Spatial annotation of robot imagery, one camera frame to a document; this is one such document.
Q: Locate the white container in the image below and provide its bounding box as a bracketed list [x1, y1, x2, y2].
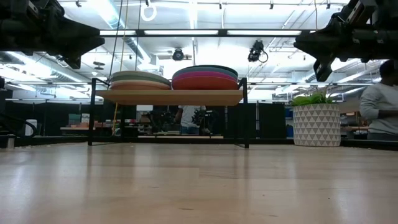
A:
[24, 119, 38, 136]

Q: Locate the dark orange plate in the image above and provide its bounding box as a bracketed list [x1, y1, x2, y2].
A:
[172, 76, 239, 91]

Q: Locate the white triangle-patterned plant pot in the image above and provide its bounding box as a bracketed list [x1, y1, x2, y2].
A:
[292, 103, 341, 147]

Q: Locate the peach plate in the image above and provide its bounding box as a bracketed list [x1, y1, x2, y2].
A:
[110, 80, 172, 91]

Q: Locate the wooden shelf with black legs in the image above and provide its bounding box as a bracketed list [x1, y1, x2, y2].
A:
[88, 77, 250, 149]

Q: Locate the white hanging ring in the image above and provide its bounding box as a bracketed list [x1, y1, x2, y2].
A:
[140, 2, 157, 22]

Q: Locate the green plant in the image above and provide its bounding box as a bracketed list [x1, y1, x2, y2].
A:
[290, 86, 336, 107]

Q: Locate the dark teal plate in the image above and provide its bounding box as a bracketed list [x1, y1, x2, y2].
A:
[186, 64, 239, 77]

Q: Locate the yellow hanging cord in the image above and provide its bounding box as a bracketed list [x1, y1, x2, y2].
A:
[112, 0, 129, 131]

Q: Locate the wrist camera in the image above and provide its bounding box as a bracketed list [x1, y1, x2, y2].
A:
[340, 0, 379, 24]
[26, 0, 65, 19]

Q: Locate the pink plate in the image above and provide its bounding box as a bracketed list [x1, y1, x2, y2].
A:
[172, 71, 239, 82]

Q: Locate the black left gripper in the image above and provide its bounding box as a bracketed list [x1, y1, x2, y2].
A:
[0, 12, 106, 70]

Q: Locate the black hanging cable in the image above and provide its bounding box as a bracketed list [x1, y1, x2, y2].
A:
[108, 0, 124, 82]

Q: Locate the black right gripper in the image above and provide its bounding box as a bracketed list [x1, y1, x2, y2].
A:
[294, 17, 398, 82]

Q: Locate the black round ceiling device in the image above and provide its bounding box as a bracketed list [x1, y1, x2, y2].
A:
[172, 48, 185, 62]

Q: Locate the person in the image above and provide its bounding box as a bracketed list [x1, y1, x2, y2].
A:
[359, 60, 398, 141]
[175, 105, 206, 136]

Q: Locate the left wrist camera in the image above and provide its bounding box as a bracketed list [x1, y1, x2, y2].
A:
[26, 0, 65, 19]

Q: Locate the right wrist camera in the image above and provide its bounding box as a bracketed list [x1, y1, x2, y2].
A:
[340, 0, 379, 24]

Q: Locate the black overhead camera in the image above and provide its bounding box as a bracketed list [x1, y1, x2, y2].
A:
[248, 39, 269, 63]

